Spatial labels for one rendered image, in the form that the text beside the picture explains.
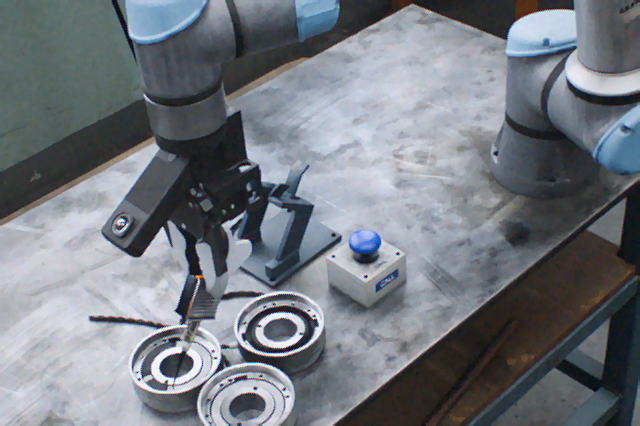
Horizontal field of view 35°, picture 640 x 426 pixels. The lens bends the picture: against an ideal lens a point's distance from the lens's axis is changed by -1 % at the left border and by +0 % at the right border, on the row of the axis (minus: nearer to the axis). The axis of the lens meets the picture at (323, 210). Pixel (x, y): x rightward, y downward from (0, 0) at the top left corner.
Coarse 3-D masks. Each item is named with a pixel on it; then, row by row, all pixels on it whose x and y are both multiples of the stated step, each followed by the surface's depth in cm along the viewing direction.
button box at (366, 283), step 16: (336, 256) 126; (352, 256) 125; (368, 256) 124; (384, 256) 125; (400, 256) 125; (336, 272) 125; (352, 272) 123; (368, 272) 123; (384, 272) 123; (400, 272) 126; (336, 288) 127; (352, 288) 124; (368, 288) 122; (384, 288) 125; (368, 304) 124
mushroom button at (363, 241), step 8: (360, 232) 124; (368, 232) 124; (376, 232) 124; (352, 240) 123; (360, 240) 123; (368, 240) 123; (376, 240) 123; (352, 248) 123; (360, 248) 122; (368, 248) 122; (376, 248) 123
